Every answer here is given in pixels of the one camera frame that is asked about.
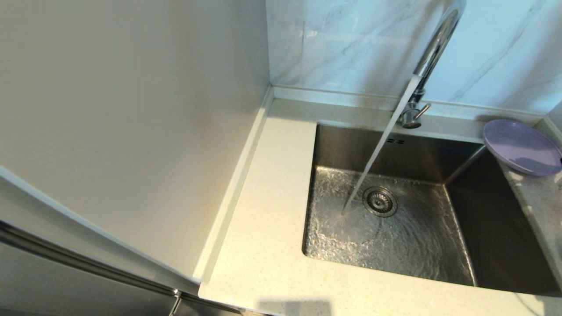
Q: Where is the purple plastic plate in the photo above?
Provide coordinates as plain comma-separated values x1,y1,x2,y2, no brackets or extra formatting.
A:
483,119,562,176

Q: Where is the stainless steel sink basin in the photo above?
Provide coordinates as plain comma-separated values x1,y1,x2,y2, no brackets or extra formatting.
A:
302,123,560,295

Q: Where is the chrome gooseneck kitchen faucet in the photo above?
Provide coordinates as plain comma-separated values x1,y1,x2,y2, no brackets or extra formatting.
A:
397,0,467,129

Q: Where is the chrome refrigerator door handle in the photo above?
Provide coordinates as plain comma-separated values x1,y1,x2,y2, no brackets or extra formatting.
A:
0,219,183,316

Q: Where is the running water stream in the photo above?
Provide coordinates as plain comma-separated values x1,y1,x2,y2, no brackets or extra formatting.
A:
342,75,422,215

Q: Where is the round metal drain strainer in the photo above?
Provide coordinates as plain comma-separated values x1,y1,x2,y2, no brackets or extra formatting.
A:
362,187,399,218

